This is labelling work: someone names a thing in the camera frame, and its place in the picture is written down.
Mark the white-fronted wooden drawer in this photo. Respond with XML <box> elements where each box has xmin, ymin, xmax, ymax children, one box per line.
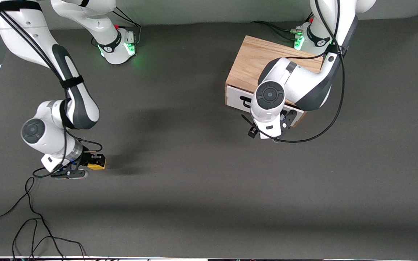
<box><xmin>226</xmin><ymin>84</ymin><xmax>304</xmax><ymax>127</ymax></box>

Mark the wooden drawer cabinet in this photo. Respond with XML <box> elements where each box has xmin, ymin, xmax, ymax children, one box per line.
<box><xmin>225</xmin><ymin>35</ymin><xmax>324</xmax><ymax>127</ymax></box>

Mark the dark grey table mat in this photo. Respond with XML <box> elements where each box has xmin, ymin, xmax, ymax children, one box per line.
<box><xmin>0</xmin><ymin>14</ymin><xmax>418</xmax><ymax>258</ymax></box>

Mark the thin black loose cable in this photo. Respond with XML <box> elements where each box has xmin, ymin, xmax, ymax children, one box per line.
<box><xmin>0</xmin><ymin>177</ymin><xmax>65</xmax><ymax>261</ymax></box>
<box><xmin>12</xmin><ymin>217</ymin><xmax>87</xmax><ymax>261</ymax></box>

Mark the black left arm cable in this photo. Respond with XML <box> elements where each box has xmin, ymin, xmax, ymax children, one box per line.
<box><xmin>272</xmin><ymin>0</ymin><xmax>345</xmax><ymax>144</ymax></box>

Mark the black left base cable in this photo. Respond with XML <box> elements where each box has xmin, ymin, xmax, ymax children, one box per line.
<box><xmin>251</xmin><ymin>10</ymin><xmax>316</xmax><ymax>41</ymax></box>

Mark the black base cable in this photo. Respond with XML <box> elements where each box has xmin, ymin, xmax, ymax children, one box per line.
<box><xmin>251</xmin><ymin>10</ymin><xmax>316</xmax><ymax>41</ymax></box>
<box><xmin>92</xmin><ymin>9</ymin><xmax>142</xmax><ymax>47</ymax></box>

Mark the black right base cable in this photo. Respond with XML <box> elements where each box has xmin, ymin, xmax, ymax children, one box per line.
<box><xmin>92</xmin><ymin>9</ymin><xmax>142</xmax><ymax>47</ymax></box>

